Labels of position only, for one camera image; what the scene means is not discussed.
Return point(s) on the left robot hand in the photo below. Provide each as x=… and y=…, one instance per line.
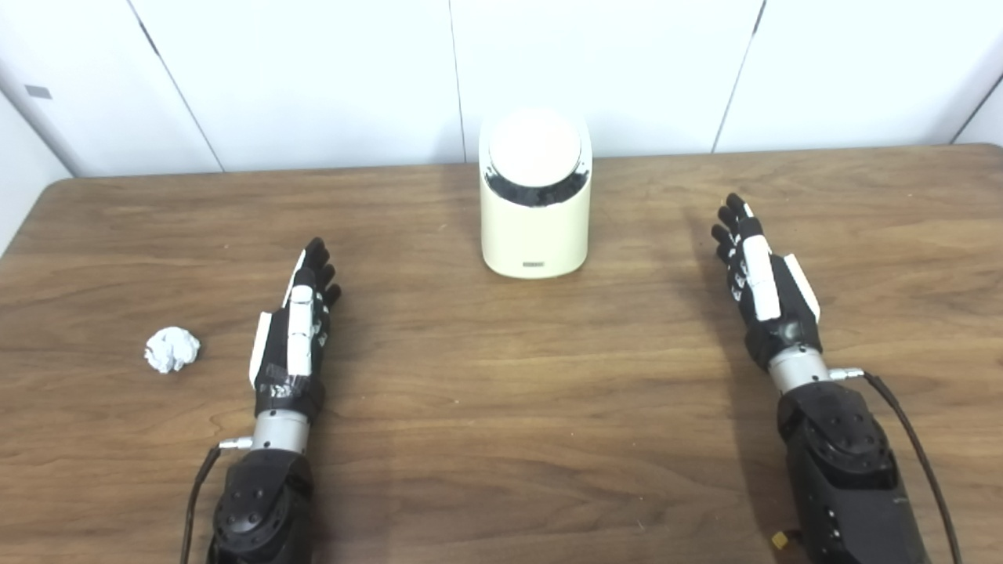
x=274, y=368

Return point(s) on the white paper ball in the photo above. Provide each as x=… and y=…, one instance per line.
x=172, y=349

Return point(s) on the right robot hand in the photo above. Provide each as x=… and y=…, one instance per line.
x=780, y=313

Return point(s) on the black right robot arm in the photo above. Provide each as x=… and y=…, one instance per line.
x=846, y=470

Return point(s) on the cream-colored lidded bin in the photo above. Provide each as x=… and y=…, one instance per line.
x=533, y=235

